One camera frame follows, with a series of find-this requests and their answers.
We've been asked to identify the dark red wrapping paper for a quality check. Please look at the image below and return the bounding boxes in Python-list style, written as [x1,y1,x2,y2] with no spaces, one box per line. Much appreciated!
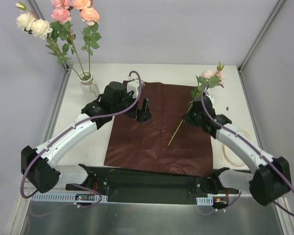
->
[104,82,213,177]

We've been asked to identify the pink flower bouquet green leaves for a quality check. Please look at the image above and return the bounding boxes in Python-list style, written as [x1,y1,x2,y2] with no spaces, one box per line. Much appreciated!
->
[169,64,226,142]

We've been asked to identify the cream printed ribbon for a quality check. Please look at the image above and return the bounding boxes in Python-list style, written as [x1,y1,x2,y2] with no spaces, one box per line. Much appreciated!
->
[219,144,246,168]

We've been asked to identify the white rose stem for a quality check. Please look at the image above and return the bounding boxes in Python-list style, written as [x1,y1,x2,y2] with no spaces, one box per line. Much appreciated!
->
[14,1,81,78]

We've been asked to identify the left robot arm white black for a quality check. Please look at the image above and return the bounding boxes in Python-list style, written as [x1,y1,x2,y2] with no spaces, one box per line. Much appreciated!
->
[21,79,152,193]

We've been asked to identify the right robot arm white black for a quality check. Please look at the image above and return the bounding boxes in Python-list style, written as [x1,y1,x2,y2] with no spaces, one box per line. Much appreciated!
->
[184,96,291,206]

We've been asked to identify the beige ceramic vase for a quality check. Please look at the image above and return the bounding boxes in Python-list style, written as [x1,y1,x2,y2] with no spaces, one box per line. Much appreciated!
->
[79,71,100,103]

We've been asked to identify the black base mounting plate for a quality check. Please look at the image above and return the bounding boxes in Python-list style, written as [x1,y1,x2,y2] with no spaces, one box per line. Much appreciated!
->
[65,164,240,205]

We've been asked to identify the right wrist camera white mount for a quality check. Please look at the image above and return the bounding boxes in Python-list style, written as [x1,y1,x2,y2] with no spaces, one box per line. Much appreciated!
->
[204,90,215,105]

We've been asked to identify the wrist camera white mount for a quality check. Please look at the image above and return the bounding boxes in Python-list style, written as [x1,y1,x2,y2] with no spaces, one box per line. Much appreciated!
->
[126,76,145,99]
[204,90,215,105]

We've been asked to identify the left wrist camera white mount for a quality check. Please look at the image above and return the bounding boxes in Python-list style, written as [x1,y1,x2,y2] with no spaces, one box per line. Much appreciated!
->
[126,76,145,99]

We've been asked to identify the right side aluminium rail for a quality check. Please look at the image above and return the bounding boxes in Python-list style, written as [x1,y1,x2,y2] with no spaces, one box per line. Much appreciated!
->
[238,70,263,149]

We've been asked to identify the right white cable duct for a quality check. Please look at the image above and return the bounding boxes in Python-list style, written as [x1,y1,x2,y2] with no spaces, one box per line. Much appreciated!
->
[196,195,214,206]

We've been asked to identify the white cable duct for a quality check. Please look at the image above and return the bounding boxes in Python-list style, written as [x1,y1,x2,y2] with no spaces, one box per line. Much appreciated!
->
[196,195,214,206]
[31,192,108,203]

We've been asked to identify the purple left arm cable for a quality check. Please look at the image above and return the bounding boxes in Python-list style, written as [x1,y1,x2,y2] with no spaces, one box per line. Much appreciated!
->
[20,70,143,217]

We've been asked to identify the left white cable duct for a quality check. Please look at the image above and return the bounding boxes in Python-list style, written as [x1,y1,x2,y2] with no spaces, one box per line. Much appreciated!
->
[31,192,108,203]

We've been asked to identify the right aluminium frame post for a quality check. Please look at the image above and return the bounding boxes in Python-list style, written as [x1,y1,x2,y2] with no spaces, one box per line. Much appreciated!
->
[238,0,287,74]

